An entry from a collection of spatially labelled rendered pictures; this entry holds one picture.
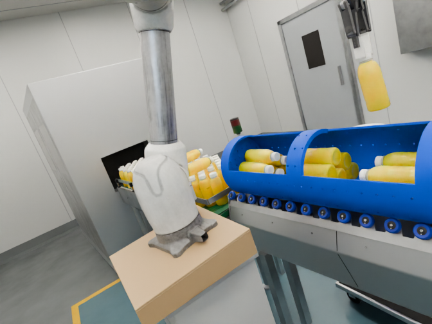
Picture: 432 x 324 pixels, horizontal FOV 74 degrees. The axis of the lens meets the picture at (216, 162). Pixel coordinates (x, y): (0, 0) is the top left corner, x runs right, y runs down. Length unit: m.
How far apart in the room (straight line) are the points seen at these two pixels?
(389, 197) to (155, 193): 0.64
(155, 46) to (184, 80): 5.03
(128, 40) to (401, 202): 5.43
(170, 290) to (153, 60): 0.70
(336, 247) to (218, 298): 0.45
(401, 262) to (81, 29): 5.49
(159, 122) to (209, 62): 5.41
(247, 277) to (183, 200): 0.32
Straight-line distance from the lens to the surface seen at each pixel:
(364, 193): 0.92
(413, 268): 1.01
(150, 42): 1.03
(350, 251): 1.09
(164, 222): 0.87
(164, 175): 0.84
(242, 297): 0.99
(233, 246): 0.84
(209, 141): 6.17
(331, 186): 0.96
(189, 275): 0.80
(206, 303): 0.92
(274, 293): 1.70
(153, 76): 1.02
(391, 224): 0.98
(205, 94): 6.20
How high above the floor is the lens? 1.49
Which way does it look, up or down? 14 degrees down
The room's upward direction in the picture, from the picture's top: 19 degrees counter-clockwise
